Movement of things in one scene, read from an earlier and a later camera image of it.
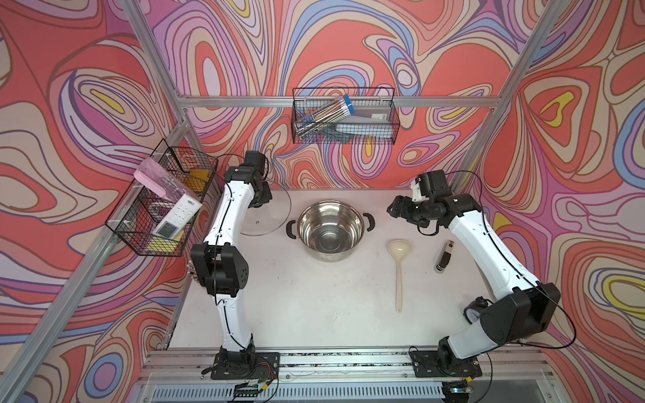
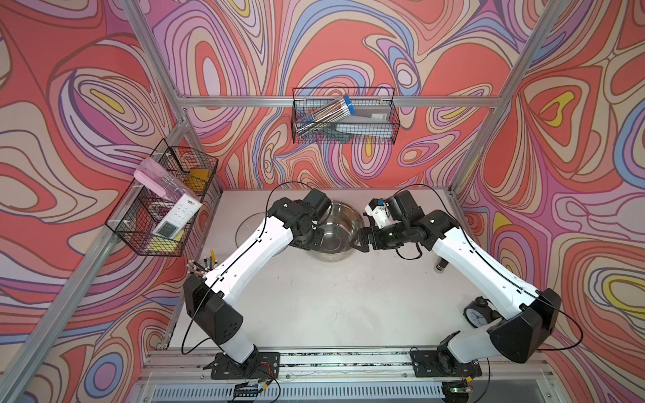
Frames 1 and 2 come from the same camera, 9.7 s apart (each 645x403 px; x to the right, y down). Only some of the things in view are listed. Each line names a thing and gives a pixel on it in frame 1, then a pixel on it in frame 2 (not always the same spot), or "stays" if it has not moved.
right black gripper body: x=410 y=210 to x=380 y=237
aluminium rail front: x=343 y=377 stays
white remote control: x=185 y=208 stays
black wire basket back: x=344 y=116 stays
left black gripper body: x=263 y=195 to x=312 y=239
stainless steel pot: x=331 y=230 stays
